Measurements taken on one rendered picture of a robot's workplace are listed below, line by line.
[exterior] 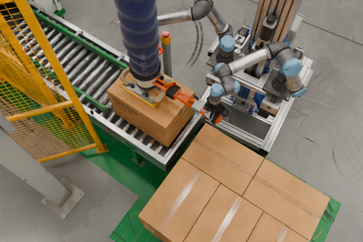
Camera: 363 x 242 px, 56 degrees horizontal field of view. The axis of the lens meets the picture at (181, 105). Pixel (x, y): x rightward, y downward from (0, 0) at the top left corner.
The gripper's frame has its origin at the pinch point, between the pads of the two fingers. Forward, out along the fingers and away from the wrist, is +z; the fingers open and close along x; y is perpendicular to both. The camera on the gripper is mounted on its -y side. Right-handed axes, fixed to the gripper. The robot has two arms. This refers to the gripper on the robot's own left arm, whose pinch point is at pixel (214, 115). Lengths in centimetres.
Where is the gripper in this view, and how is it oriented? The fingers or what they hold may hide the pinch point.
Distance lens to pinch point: 239.9
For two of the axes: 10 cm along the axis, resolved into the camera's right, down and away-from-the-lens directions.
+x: -5.9, 7.0, -3.9
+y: -8.1, -5.2, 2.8
